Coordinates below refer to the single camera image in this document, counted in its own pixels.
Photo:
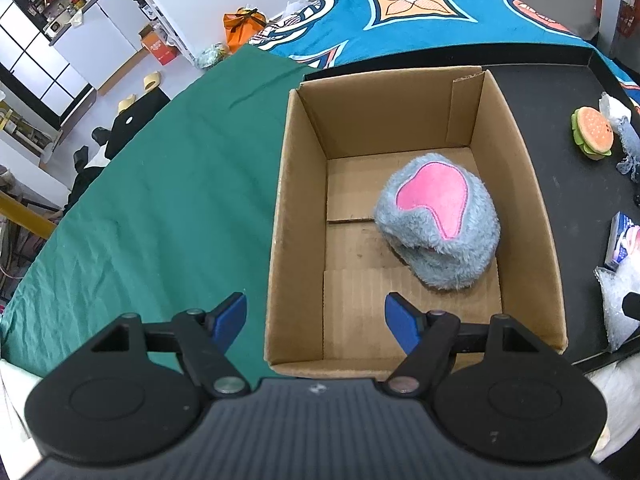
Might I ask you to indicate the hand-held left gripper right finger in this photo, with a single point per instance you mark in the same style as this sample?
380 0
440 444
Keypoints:
400 317

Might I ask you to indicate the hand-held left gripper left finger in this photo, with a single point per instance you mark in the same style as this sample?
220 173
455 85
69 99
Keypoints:
231 317

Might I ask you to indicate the brown cardboard box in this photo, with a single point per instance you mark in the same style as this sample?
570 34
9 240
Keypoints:
350 240

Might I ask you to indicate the grey plush toy pink patch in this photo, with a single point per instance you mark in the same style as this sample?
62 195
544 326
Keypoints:
437 220

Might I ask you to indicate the clear bubble wrap bag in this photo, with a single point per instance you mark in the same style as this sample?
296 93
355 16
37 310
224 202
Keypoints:
617 305

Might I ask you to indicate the blue printed tissue pack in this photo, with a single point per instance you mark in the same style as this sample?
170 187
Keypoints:
622 240

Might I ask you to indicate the blue denim patch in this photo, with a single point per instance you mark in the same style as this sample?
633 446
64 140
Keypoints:
631 150

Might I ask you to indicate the green cloth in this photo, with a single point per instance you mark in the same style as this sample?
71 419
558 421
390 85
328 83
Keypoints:
165 185

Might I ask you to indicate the yellow beam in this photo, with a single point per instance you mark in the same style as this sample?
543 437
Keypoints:
25 215

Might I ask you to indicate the cream white cloth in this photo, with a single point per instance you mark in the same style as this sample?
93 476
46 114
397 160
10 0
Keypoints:
617 400

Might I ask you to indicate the yellow slipper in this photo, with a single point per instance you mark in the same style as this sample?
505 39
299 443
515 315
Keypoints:
151 81
127 104

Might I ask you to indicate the crumpled clear plastic bag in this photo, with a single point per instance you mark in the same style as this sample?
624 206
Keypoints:
210 55

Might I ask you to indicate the burger plush toy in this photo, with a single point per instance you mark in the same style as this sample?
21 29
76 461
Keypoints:
592 132

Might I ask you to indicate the orange cardboard box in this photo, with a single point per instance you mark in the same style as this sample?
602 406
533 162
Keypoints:
160 46

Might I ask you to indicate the orange bag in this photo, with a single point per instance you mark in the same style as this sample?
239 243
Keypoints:
242 27

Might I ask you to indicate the white crumpled plastic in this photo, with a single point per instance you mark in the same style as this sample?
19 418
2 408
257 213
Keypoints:
614 110

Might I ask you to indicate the blue printed blanket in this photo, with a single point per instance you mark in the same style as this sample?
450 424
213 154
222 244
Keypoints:
425 15

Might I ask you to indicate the white cabinet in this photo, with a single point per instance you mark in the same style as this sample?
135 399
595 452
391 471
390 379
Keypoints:
115 35

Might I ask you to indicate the black framed white partition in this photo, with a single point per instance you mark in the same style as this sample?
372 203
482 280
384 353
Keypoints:
40 65

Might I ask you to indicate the grey post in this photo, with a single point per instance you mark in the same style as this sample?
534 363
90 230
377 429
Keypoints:
616 5

